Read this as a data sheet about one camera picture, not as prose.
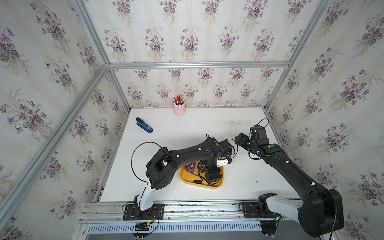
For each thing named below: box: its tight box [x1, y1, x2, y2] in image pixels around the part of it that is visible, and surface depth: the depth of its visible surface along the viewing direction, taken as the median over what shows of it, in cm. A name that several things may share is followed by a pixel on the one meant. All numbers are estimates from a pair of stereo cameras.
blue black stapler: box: [135, 117, 154, 134], surface depth 108 cm
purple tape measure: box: [184, 161, 196, 173], surface depth 88 cm
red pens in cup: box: [172, 92, 185, 106], surface depth 113 cm
